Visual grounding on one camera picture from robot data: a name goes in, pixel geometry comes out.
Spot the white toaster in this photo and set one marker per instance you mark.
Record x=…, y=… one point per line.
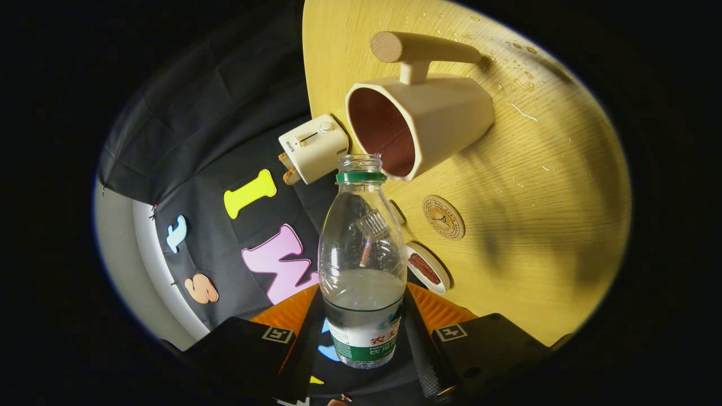
x=316, y=146

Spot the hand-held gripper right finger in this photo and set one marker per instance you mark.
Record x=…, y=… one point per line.
x=485, y=349

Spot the black backdrop cloth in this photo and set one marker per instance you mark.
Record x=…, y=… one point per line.
x=225, y=113

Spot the clear plastic juice bottle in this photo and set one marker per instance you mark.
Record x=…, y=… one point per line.
x=361, y=316

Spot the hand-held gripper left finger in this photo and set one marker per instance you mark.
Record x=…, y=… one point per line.
x=242, y=349

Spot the wooden table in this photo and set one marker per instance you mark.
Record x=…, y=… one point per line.
x=536, y=254

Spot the brown meat patty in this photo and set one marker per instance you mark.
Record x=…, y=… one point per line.
x=424, y=268

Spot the round cork coaster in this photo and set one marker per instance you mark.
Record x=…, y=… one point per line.
x=444, y=217

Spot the toast slice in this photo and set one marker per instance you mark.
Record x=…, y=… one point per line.
x=285, y=162
x=291, y=177

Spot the white round plate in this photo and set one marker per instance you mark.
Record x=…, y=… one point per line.
x=439, y=281

